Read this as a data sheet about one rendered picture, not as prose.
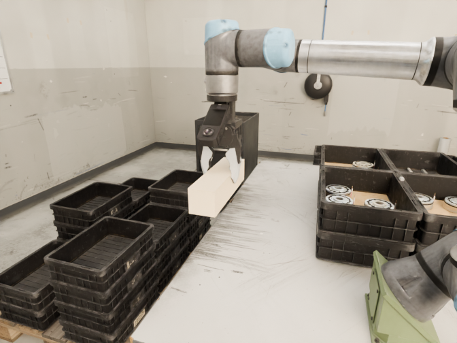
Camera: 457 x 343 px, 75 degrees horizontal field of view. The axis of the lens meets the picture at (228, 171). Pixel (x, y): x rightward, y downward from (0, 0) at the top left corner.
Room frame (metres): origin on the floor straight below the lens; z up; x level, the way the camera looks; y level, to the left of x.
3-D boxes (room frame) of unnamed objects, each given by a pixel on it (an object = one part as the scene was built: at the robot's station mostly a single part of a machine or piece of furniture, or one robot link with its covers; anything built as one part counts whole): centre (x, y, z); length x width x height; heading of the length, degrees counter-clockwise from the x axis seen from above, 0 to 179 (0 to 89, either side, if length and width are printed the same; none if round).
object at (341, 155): (1.42, -0.62, 0.87); 0.40 x 0.30 x 0.11; 164
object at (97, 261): (1.20, 0.58, 0.37); 0.40 x 0.30 x 0.45; 162
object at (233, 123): (0.72, 0.01, 1.23); 0.09 x 0.08 x 0.12; 162
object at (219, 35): (0.72, 0.01, 1.39); 0.09 x 0.08 x 0.11; 66
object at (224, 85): (0.72, 0.02, 1.31); 0.08 x 0.08 x 0.05
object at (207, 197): (0.70, 0.02, 1.07); 0.24 x 0.06 x 0.06; 162
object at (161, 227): (1.59, 0.46, 0.31); 0.40 x 0.30 x 0.34; 162
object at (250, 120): (2.85, -0.01, 0.45); 0.60 x 0.45 x 0.90; 162
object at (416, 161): (1.34, -0.90, 0.87); 0.40 x 0.30 x 0.11; 164
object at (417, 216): (1.04, -0.50, 0.92); 0.40 x 0.30 x 0.02; 164
